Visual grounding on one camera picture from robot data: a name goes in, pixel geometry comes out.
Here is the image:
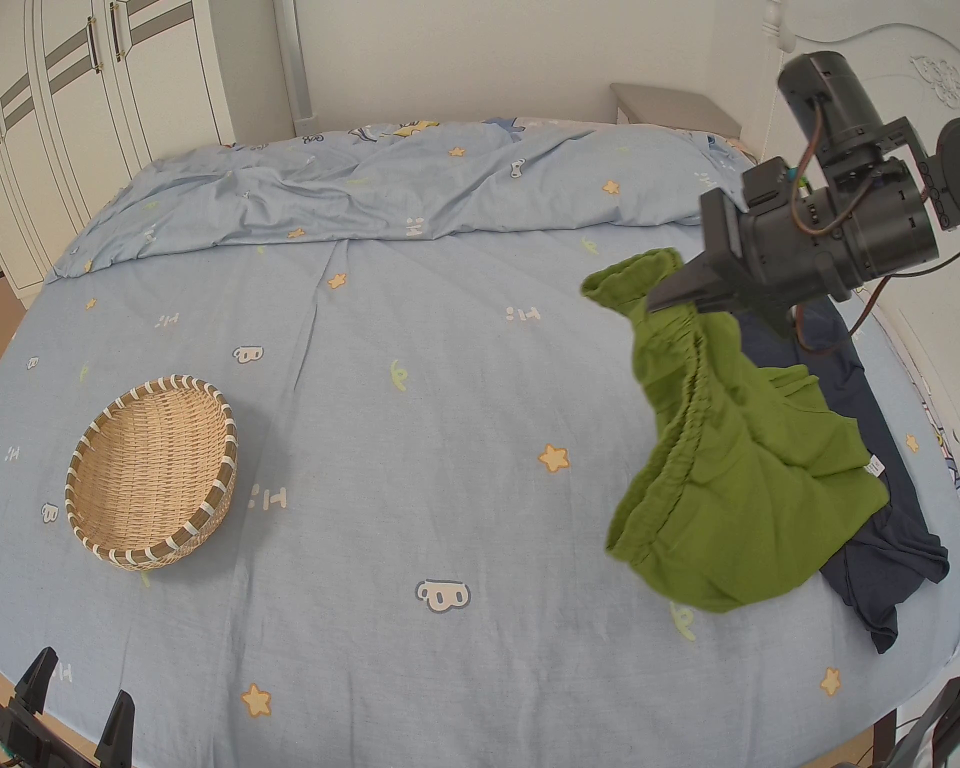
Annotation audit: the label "round woven basket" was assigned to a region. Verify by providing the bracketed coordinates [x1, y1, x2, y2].
[63, 373, 240, 575]

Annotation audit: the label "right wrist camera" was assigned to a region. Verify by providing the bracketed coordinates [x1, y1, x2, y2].
[738, 157, 807, 219]

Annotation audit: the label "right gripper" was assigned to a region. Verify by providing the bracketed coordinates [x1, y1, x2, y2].
[701, 174, 940, 339]

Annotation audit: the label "grey vertical wall pipe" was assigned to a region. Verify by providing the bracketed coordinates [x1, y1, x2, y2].
[271, 0, 318, 123]

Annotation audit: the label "green shorts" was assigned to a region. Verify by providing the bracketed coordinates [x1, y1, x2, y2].
[583, 249, 890, 615]

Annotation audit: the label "bed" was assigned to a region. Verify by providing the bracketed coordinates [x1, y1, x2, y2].
[0, 0, 960, 768]

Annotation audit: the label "dark blue T-shirt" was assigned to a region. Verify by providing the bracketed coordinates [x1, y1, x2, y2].
[738, 300, 950, 654]

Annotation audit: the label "grey bedside table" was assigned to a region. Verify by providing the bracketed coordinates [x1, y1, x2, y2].
[609, 81, 745, 142]

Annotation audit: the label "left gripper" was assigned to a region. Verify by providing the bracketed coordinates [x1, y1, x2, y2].
[0, 646, 137, 768]

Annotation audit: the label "pale blue quilt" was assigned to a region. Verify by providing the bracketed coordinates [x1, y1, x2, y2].
[43, 114, 751, 285]

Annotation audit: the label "white wardrobe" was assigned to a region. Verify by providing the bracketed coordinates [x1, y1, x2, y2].
[0, 0, 240, 309]

